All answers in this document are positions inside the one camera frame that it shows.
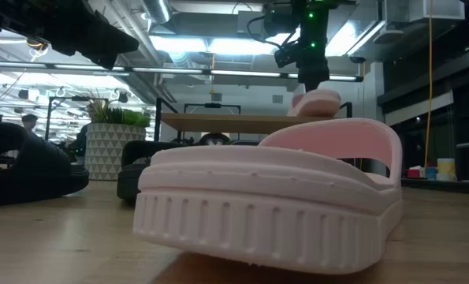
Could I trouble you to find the grey blue office chair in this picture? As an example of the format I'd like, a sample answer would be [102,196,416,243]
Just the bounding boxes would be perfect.
[197,132,232,146]

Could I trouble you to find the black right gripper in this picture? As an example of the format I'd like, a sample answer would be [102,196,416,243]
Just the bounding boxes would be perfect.
[296,37,332,92]

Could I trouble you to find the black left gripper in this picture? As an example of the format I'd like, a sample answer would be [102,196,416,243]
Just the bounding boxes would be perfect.
[20,0,140,70]

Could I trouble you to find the wooden shelf with black legs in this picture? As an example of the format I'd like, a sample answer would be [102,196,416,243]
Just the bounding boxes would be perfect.
[154,98,354,144]

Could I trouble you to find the person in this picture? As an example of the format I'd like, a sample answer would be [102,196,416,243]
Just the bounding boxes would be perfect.
[20,113,40,137]

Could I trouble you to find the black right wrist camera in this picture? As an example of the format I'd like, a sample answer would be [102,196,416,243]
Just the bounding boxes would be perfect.
[274,45,300,69]

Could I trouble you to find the yellow white cylinder container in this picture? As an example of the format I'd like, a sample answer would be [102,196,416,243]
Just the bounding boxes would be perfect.
[437,157,456,182]

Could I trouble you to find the succulent in white patterned pot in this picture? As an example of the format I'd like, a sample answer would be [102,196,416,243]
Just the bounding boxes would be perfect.
[84,89,151,181]

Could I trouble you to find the black rubber slide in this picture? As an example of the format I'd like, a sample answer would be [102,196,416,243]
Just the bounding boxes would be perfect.
[117,140,188,203]
[0,121,90,208]

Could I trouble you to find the black aluminium table frame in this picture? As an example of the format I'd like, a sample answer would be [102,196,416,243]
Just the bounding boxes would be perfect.
[401,177,469,196]

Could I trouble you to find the yellow cable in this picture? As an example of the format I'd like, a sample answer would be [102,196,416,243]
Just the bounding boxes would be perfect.
[422,0,435,170]

